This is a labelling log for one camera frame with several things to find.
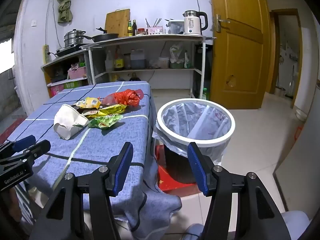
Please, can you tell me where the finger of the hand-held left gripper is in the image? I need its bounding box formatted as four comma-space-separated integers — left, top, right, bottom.
0, 140, 51, 167
0, 135, 37, 158

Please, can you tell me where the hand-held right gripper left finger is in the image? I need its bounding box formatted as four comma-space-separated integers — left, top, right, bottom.
29, 142, 134, 240

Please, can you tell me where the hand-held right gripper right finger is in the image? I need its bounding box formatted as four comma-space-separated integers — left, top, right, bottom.
187, 142, 292, 240

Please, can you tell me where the white-rimmed black bin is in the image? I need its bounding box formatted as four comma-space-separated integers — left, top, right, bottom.
156, 98, 236, 184

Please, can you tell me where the crushed white paper cup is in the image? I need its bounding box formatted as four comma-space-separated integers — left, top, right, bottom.
53, 104, 90, 140

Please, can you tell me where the white plastic bin liner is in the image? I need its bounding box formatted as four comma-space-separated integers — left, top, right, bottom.
152, 102, 232, 166

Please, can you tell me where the green snack wrapper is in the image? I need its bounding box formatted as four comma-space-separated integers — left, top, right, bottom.
89, 114, 124, 130

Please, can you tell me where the yellow-green snack wrapper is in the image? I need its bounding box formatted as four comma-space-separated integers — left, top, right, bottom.
85, 104, 128, 118

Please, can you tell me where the red plastic bag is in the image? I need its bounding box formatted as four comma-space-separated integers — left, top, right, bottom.
102, 89, 145, 107

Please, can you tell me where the yellow snack wrapper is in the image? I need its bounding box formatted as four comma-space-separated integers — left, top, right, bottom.
75, 97, 102, 109

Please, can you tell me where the blue checked tablecloth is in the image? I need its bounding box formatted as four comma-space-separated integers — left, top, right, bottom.
6, 81, 182, 239

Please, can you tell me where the red plastic stool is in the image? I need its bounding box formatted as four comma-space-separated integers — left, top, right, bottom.
155, 145, 200, 193

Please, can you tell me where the pink cardboard box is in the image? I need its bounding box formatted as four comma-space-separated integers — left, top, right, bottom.
50, 84, 65, 97

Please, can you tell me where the green cardboard box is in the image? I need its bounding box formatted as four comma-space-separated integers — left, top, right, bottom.
64, 80, 83, 89

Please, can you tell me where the pink plastic basket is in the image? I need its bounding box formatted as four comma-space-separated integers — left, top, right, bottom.
68, 66, 87, 80

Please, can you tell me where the yellow power strip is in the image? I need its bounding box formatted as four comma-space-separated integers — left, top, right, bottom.
42, 44, 50, 65

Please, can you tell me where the wooden shelf cabinet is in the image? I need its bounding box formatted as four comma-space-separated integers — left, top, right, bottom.
41, 50, 90, 98

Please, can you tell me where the black induction cooker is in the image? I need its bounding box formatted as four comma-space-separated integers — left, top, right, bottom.
55, 45, 83, 57

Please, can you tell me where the soy sauce bottle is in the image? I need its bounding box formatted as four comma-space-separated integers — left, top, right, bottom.
114, 45, 125, 71

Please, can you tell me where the white plastic bottle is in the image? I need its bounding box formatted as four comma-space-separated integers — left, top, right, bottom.
105, 51, 115, 72

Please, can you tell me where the translucent plastic jug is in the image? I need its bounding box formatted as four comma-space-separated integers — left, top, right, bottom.
130, 49, 146, 69

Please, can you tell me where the person's grey trouser leg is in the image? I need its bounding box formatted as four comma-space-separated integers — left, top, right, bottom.
280, 210, 312, 240

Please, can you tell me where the steel steamer pot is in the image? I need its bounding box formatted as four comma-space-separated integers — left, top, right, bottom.
64, 29, 87, 47

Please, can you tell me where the crumpled clear plastic bag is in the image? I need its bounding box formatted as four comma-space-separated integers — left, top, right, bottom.
169, 44, 188, 69

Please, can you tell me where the yellow wooden door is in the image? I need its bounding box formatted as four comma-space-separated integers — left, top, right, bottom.
209, 0, 272, 109

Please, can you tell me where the white metal shelf rack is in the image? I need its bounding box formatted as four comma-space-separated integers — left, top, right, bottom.
80, 34, 217, 98

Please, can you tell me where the black frying pan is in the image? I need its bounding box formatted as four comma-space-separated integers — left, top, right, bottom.
84, 27, 119, 43

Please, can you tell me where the pink chopstick holder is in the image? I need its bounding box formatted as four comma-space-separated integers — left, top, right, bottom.
145, 17, 166, 35

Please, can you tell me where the hanging green cloth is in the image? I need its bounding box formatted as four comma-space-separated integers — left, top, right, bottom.
56, 0, 73, 23

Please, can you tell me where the wooden cutting board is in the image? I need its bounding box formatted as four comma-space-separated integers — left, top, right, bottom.
104, 9, 131, 38

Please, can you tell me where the white electric kettle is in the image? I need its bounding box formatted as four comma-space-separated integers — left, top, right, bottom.
184, 10, 208, 35

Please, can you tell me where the metal door handle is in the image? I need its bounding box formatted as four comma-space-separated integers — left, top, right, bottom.
215, 14, 231, 32

